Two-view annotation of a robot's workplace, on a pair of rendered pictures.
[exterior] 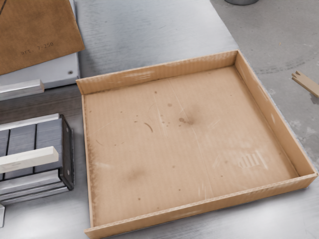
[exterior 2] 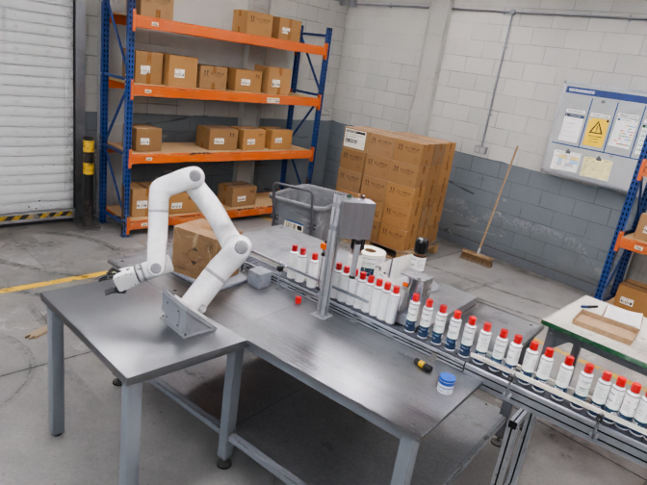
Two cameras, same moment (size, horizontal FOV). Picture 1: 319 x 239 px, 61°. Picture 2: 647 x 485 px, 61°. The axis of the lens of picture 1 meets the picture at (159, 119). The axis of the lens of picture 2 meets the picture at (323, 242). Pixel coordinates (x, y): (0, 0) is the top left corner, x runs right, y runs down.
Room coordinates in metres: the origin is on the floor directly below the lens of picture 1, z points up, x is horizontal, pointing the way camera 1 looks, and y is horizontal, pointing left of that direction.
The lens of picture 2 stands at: (2.14, 2.88, 2.11)
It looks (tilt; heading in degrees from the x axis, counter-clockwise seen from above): 18 degrees down; 225
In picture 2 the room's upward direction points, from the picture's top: 8 degrees clockwise
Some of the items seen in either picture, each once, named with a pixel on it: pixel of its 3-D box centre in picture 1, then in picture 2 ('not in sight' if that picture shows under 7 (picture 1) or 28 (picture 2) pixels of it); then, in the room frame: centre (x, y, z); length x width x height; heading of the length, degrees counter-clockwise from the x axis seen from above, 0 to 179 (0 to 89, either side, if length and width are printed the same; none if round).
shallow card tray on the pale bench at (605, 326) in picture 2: not in sight; (605, 326); (-1.32, 1.92, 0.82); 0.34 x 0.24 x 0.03; 99
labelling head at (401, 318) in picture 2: not in sight; (411, 298); (-0.08, 1.36, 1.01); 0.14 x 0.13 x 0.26; 99
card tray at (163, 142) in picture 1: (178, 127); not in sight; (0.24, -0.03, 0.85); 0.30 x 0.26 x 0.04; 99
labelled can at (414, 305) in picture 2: not in sight; (412, 313); (0.00, 1.44, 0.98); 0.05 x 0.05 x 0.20
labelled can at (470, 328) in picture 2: not in sight; (468, 336); (-0.04, 1.73, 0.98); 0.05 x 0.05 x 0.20
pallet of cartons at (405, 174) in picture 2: not in sight; (390, 191); (-3.12, -1.36, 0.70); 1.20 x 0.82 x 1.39; 99
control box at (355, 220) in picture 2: not in sight; (353, 217); (0.15, 1.08, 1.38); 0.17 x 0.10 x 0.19; 154
